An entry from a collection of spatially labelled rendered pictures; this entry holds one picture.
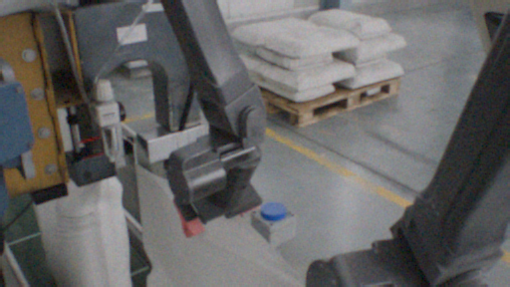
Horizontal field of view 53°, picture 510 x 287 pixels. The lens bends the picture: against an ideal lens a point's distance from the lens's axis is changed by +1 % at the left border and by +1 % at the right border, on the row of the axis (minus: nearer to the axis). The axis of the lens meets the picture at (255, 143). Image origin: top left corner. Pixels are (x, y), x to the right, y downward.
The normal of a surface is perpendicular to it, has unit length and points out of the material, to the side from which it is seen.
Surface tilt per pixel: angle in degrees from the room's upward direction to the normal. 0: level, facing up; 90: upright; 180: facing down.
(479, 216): 119
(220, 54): 83
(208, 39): 88
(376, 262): 29
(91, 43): 90
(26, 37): 90
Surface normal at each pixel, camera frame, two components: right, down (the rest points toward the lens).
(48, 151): 0.61, 0.34
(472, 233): 0.22, 0.72
